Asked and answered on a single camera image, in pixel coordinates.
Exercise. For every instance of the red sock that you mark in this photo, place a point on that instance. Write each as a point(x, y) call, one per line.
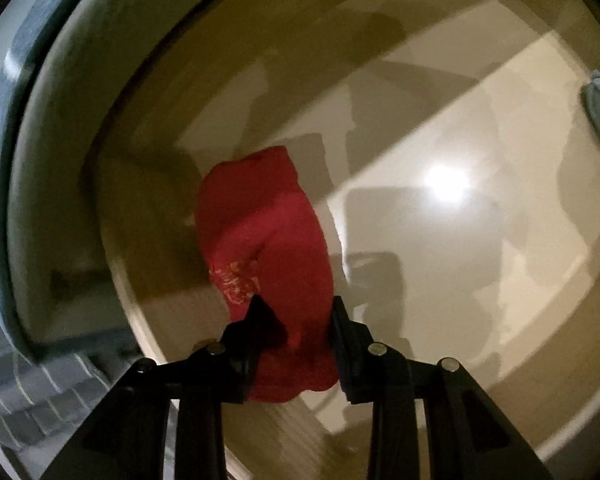
point(265, 240)

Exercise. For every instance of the grey plaid cloth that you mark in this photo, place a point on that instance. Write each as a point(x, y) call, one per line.
point(30, 390)

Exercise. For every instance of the mattress with blue trim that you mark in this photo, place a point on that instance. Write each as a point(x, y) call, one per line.
point(10, 110)

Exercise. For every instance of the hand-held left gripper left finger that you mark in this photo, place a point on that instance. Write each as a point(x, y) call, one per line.
point(242, 355)

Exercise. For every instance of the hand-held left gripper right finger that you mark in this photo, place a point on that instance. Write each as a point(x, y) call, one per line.
point(352, 360)

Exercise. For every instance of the wooden drawer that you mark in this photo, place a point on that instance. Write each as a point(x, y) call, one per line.
point(455, 260)

